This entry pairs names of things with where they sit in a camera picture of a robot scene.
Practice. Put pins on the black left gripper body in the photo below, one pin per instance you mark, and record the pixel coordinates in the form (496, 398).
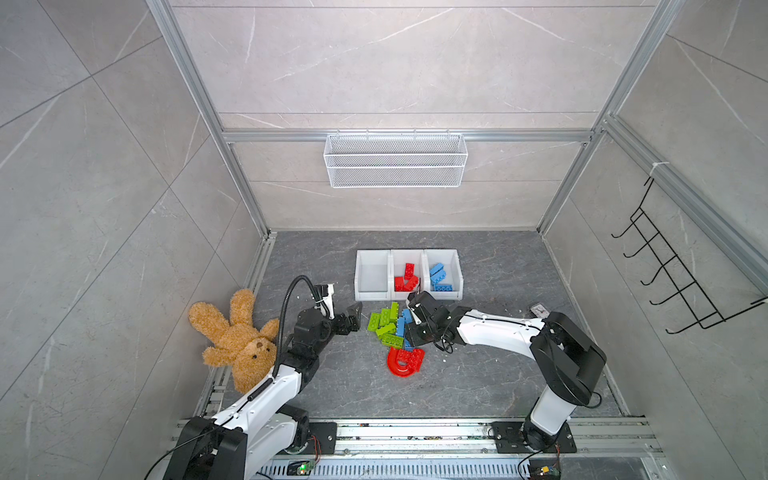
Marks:
(340, 327)

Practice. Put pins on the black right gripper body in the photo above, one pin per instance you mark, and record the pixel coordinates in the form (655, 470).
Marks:
(420, 334)

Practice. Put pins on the small red lego brick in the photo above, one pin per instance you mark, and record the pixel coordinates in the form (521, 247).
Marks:
(406, 284)

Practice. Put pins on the long red lego brick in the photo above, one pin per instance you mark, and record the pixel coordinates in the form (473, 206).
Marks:
(408, 272)

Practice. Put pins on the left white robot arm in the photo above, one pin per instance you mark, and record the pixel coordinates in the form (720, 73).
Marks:
(239, 440)

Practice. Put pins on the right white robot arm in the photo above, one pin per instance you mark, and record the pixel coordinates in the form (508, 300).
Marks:
(568, 359)

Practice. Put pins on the green lego brick upper left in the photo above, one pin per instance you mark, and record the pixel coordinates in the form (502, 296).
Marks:
(374, 322)

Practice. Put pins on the red lego brick on arch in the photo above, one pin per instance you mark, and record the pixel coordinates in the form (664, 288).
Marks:
(412, 359)

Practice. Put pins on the green lego brick lower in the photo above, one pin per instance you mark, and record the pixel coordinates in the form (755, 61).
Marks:
(392, 341)

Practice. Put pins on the white left plastic bin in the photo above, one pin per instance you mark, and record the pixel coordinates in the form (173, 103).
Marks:
(371, 279)

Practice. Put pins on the white plastic bin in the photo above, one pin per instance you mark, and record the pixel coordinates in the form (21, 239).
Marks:
(371, 279)
(454, 276)
(397, 261)

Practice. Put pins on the red arch lego piece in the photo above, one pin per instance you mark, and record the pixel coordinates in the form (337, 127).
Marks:
(395, 366)

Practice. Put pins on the white right plastic bin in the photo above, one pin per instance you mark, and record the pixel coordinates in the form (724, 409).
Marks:
(454, 276)

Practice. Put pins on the white middle plastic bin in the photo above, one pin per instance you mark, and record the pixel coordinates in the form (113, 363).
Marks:
(397, 261)

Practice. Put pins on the brown teddy bear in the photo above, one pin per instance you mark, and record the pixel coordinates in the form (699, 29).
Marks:
(250, 352)

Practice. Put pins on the small clear case clock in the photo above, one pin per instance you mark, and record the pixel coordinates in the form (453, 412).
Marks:
(539, 311)

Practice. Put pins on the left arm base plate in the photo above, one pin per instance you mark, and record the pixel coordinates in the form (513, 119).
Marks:
(314, 438)

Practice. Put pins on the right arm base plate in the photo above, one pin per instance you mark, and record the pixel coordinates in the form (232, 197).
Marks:
(517, 437)

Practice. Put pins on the white wire mesh basket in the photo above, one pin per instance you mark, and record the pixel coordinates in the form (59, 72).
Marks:
(413, 160)

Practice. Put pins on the aluminium front rail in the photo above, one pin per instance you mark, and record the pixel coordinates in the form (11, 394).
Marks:
(475, 437)

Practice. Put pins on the black wire hook rack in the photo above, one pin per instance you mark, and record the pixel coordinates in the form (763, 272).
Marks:
(670, 265)

